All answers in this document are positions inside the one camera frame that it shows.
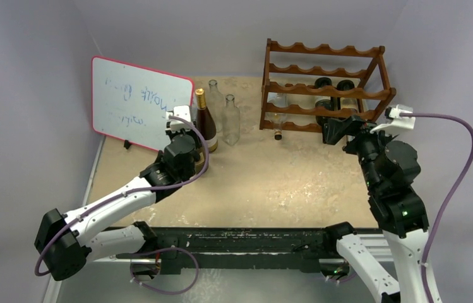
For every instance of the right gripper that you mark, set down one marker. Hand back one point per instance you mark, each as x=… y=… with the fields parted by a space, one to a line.
x=352 y=131

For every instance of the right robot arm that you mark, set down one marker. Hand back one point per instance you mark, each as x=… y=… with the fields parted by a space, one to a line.
x=389 y=167

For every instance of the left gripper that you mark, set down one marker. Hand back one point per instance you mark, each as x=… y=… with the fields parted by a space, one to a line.
x=172 y=130

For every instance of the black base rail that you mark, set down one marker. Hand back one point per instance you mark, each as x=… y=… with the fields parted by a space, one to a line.
x=308 y=250

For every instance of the clear slim glass bottle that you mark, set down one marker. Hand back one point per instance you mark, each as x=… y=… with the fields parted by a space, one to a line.
x=215 y=101

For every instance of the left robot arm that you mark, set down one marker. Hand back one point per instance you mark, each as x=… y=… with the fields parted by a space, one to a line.
x=66 y=242

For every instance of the brown wooden wine rack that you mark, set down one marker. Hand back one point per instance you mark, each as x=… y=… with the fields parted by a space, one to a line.
x=374 y=83

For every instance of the dark gold-capped wine bottle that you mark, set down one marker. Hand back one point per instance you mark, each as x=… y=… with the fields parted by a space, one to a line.
x=205 y=122

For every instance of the red framed whiteboard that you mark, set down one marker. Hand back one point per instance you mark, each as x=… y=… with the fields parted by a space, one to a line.
x=130 y=102

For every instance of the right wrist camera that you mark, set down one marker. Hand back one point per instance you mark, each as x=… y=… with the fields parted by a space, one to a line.
x=396 y=123

